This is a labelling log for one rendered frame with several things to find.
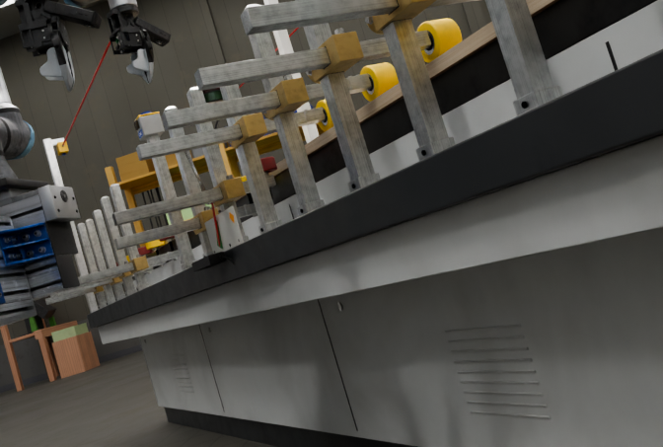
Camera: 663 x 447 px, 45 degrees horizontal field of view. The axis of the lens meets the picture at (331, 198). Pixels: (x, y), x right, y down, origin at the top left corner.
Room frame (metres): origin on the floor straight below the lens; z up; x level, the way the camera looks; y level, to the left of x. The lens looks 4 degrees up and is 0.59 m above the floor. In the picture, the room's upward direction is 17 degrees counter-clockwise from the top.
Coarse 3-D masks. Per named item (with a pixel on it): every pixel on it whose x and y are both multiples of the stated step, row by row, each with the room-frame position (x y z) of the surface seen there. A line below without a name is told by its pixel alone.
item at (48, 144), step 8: (48, 144) 4.43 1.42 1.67; (56, 144) 4.46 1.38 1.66; (64, 144) 4.45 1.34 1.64; (48, 152) 4.42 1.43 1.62; (64, 152) 4.46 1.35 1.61; (48, 160) 4.42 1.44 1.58; (56, 160) 4.44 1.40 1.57; (56, 168) 4.43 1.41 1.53; (56, 176) 4.43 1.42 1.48; (56, 184) 4.42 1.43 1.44; (72, 224) 4.43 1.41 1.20; (80, 248) 4.44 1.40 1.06; (80, 256) 4.43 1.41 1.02; (80, 264) 4.42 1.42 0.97; (80, 272) 4.42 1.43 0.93; (88, 296) 4.42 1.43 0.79; (88, 304) 4.44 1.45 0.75; (96, 304) 4.44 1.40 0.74
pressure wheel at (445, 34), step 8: (424, 24) 1.53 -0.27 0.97; (432, 24) 1.51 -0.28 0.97; (440, 24) 1.51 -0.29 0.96; (448, 24) 1.52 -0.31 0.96; (456, 24) 1.53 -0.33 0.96; (432, 32) 1.51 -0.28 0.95; (440, 32) 1.50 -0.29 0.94; (448, 32) 1.51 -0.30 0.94; (456, 32) 1.52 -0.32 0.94; (432, 40) 1.53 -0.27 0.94; (440, 40) 1.50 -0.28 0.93; (448, 40) 1.51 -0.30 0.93; (456, 40) 1.52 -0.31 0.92; (432, 48) 1.53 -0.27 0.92; (440, 48) 1.51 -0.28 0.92; (448, 48) 1.52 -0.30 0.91; (424, 56) 1.56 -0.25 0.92; (432, 56) 1.53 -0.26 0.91
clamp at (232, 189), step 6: (228, 180) 2.07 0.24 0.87; (234, 180) 2.07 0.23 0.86; (240, 180) 2.08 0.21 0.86; (216, 186) 2.12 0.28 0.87; (222, 186) 2.08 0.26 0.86; (228, 186) 2.06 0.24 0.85; (234, 186) 2.07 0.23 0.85; (240, 186) 2.08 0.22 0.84; (222, 192) 2.09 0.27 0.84; (228, 192) 2.06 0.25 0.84; (234, 192) 2.07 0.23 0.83; (240, 192) 2.08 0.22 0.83; (222, 198) 2.10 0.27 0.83; (228, 198) 2.06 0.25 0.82; (234, 198) 2.09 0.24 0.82; (216, 204) 2.15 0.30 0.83
